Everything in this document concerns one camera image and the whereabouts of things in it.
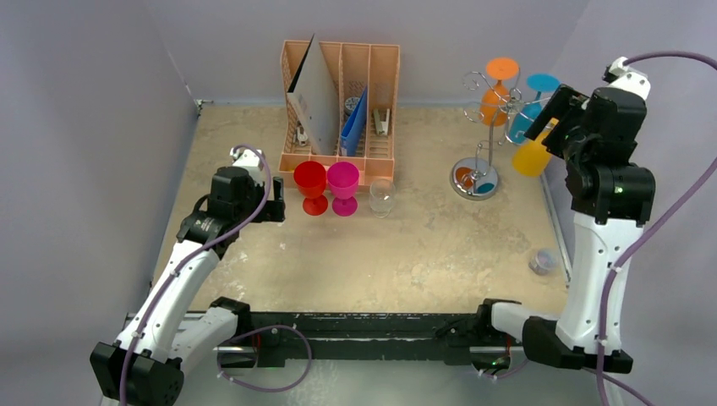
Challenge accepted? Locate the yellow wine glass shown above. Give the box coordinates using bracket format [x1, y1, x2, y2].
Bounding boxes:
[512, 118, 558, 178]

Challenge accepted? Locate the red wine glass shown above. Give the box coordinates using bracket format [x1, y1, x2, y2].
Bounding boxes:
[293, 161, 328, 216]

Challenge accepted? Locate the pink wine glass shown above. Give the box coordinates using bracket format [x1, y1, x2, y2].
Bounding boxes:
[326, 162, 360, 217]

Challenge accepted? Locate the clear glass wine glass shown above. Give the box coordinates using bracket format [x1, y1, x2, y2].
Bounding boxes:
[369, 178, 396, 218]

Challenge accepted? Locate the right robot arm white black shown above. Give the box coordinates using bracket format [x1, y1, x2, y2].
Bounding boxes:
[474, 77, 656, 374]

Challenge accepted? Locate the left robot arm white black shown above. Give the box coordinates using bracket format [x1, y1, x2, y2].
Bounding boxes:
[90, 166, 286, 405]

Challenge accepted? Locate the blue wine glass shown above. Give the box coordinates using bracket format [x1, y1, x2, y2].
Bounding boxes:
[506, 74, 561, 145]

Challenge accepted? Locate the orange wine glass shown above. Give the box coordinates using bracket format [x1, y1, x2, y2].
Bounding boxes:
[479, 57, 520, 126]

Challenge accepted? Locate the chrome wine glass rack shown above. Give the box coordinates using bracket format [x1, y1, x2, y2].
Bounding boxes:
[450, 71, 527, 201]

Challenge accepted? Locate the blue folder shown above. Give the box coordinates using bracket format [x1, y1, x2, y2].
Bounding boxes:
[339, 88, 368, 156]

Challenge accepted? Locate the grey white folder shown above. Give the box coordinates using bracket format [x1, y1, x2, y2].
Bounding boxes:
[286, 35, 340, 156]

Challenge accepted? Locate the tape roll in organizer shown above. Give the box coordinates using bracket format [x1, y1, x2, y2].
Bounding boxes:
[343, 96, 361, 117]

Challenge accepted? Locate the grey stapler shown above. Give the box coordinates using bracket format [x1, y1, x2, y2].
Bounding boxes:
[372, 108, 391, 136]

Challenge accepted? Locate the small clear jar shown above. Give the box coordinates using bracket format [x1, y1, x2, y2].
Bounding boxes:
[528, 248, 561, 276]

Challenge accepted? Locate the peach plastic desk organizer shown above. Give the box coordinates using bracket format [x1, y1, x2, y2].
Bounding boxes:
[278, 38, 401, 192]

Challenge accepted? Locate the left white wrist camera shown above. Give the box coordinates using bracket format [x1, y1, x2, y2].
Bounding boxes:
[229, 147, 265, 184]

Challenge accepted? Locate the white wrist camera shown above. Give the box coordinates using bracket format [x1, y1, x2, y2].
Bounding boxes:
[229, 147, 265, 184]
[602, 57, 651, 101]

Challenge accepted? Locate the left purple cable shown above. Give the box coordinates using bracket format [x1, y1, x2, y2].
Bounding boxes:
[118, 144, 314, 406]

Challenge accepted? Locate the purple cable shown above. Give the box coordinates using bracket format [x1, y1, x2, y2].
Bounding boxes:
[118, 144, 314, 406]
[479, 50, 717, 406]

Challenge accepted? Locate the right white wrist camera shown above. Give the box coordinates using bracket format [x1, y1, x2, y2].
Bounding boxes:
[602, 57, 651, 101]

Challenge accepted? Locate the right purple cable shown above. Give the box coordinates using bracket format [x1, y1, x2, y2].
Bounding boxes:
[479, 50, 717, 406]

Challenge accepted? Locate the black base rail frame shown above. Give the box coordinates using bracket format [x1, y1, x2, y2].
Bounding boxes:
[129, 297, 521, 375]

